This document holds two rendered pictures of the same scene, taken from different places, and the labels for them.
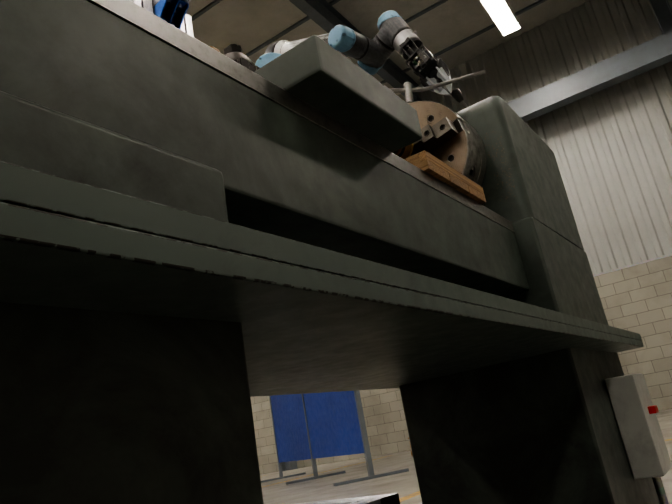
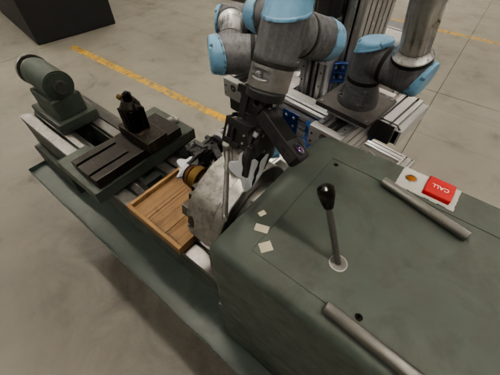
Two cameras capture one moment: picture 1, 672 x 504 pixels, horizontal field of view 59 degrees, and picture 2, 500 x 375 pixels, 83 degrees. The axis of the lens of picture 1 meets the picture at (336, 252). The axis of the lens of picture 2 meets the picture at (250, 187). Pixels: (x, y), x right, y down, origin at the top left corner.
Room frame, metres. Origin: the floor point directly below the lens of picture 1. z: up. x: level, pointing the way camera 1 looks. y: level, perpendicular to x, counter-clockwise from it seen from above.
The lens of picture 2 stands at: (1.60, -0.80, 1.77)
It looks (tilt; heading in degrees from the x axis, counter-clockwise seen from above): 49 degrees down; 96
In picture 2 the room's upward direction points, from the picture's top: straight up
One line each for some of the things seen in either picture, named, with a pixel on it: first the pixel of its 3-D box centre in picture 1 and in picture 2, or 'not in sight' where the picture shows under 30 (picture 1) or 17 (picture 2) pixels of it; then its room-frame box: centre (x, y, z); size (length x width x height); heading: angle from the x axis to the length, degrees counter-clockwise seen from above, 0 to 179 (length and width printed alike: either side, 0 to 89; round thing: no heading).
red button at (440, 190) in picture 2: not in sight; (438, 190); (2.00, -0.32, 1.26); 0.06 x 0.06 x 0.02; 58
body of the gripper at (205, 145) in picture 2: not in sight; (204, 151); (1.36, -0.05, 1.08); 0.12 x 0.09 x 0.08; 57
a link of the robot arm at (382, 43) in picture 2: not in sight; (372, 57); (1.91, 0.20, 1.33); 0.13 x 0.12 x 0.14; 136
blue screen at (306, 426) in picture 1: (302, 387); not in sight; (8.28, 0.77, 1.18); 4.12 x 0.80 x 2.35; 21
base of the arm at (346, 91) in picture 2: not in sight; (360, 88); (1.91, 0.21, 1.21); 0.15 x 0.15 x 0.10
